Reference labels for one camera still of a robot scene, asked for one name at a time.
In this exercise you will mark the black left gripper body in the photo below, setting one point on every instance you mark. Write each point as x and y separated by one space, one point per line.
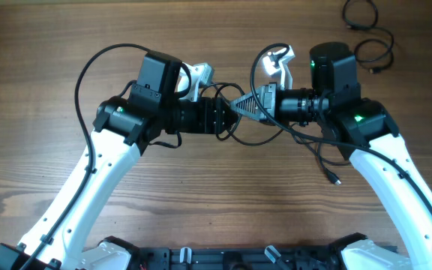
214 121

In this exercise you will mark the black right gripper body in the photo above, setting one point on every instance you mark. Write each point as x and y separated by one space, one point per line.
271 100

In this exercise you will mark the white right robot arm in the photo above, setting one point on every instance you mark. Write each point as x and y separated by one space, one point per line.
365 135

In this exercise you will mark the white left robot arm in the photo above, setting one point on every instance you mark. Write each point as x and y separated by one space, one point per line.
124 127

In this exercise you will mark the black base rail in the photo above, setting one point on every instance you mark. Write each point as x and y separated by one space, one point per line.
311 257

